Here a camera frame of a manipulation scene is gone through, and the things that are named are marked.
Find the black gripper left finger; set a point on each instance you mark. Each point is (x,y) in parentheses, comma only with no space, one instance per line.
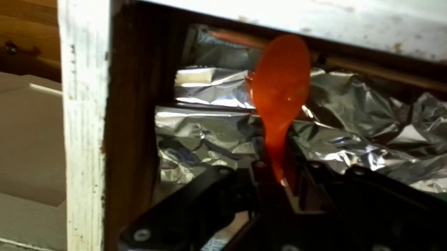
(204,209)

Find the white wooden drawer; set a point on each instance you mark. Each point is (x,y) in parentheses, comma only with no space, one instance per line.
(84,116)

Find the crumpled aluminium foil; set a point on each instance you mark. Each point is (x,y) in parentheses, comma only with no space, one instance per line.
(210,130)

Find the orange plastic spoon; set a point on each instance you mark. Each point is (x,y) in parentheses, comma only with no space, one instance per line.
(281,78)

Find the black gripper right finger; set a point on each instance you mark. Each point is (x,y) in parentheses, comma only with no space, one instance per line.
(363,209)

